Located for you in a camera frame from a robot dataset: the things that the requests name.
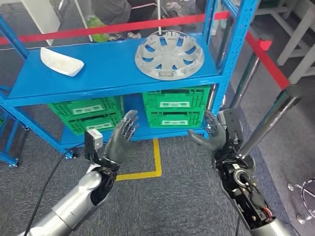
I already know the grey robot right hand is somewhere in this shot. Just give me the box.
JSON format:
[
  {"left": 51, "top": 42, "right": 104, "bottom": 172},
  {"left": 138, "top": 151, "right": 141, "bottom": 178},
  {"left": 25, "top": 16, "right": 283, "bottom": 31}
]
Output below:
[{"left": 189, "top": 110, "right": 227, "bottom": 160}]

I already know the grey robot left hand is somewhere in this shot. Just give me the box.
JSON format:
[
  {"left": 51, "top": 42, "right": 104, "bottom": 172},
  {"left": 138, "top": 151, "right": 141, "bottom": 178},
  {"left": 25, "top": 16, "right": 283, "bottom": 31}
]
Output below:
[{"left": 103, "top": 110, "right": 140, "bottom": 167}]

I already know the silver wheel hubcap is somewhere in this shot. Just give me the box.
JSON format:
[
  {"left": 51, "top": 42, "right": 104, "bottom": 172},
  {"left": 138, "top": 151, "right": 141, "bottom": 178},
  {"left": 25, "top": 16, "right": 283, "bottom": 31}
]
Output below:
[{"left": 134, "top": 29, "right": 205, "bottom": 81}]

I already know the blue metal shelf rack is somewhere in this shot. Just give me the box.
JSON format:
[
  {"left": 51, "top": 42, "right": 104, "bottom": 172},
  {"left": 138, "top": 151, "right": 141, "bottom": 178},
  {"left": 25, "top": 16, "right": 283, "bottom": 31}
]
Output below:
[
  {"left": 0, "top": 111, "right": 27, "bottom": 167},
  {"left": 0, "top": 0, "right": 259, "bottom": 160}
]

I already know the yellow floor marking tape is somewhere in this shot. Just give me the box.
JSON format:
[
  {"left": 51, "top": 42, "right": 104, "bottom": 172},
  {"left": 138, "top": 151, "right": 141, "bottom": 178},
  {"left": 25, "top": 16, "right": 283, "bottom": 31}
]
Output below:
[{"left": 116, "top": 138, "right": 162, "bottom": 182}]

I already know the green plastic crate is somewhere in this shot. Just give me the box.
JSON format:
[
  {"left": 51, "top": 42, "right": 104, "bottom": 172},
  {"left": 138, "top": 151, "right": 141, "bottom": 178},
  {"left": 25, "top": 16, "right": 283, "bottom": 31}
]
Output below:
[
  {"left": 63, "top": 111, "right": 124, "bottom": 136},
  {"left": 142, "top": 85, "right": 212, "bottom": 112},
  {"left": 146, "top": 109, "right": 205, "bottom": 129},
  {"left": 48, "top": 96, "right": 124, "bottom": 119}
]

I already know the white mirror housing shell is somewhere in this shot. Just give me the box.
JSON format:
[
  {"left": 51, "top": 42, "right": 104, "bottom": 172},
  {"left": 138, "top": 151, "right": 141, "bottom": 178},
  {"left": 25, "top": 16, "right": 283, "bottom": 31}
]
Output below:
[{"left": 40, "top": 47, "right": 85, "bottom": 78}]

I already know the green bag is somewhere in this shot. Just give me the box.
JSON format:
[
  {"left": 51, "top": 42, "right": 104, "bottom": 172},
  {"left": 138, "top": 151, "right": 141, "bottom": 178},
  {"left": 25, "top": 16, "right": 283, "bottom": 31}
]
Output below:
[{"left": 87, "top": 15, "right": 110, "bottom": 43}]

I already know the chrome stool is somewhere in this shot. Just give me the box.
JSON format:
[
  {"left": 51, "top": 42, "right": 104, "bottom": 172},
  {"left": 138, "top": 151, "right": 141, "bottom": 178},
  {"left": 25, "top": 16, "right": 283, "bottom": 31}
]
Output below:
[{"left": 288, "top": 177, "right": 315, "bottom": 225}]

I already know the person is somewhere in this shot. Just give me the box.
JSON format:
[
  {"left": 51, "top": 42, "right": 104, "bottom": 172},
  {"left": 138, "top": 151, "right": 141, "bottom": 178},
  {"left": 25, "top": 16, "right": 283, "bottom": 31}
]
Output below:
[{"left": 91, "top": 0, "right": 160, "bottom": 36}]

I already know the white table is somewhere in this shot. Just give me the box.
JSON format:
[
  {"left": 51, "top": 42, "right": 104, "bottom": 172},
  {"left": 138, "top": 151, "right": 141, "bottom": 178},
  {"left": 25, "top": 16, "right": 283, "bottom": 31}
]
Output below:
[{"left": 21, "top": 0, "right": 61, "bottom": 46}]

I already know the right wrist camera mount plate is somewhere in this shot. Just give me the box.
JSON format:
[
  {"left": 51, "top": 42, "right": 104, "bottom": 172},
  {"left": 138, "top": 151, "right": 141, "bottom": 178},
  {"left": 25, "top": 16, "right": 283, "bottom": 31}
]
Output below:
[{"left": 219, "top": 107, "right": 244, "bottom": 147}]

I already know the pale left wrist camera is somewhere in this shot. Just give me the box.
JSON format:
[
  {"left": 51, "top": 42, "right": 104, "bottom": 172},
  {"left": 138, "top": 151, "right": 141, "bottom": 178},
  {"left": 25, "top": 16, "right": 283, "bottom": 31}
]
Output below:
[{"left": 85, "top": 129, "right": 103, "bottom": 164}]

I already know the dark stanchion post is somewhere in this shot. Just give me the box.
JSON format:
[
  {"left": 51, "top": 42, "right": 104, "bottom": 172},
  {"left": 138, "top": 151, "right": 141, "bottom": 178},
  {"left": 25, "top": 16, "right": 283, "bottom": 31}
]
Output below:
[{"left": 214, "top": 18, "right": 233, "bottom": 66}]

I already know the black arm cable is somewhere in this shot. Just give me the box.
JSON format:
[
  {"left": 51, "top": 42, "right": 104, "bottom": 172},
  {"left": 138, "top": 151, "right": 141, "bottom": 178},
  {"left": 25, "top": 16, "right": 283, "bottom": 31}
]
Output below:
[{"left": 23, "top": 153, "right": 65, "bottom": 236}]

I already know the white table frame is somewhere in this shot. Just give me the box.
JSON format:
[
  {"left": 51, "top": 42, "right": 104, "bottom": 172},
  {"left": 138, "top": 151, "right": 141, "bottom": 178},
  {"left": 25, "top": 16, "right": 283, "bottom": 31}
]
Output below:
[{"left": 253, "top": 0, "right": 315, "bottom": 86}]

